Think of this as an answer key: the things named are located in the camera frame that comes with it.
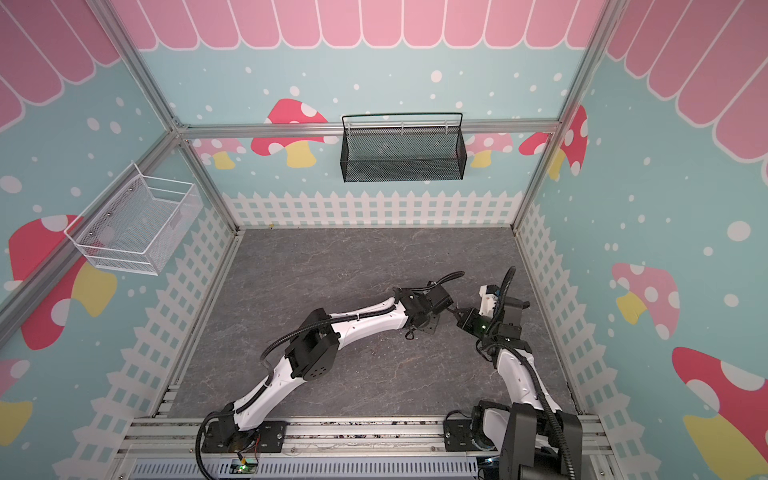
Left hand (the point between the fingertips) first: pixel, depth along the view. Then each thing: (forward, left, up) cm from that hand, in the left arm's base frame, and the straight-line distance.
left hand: (424, 324), depth 94 cm
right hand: (0, -8, +10) cm, 13 cm away
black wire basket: (+44, +8, +35) cm, 57 cm away
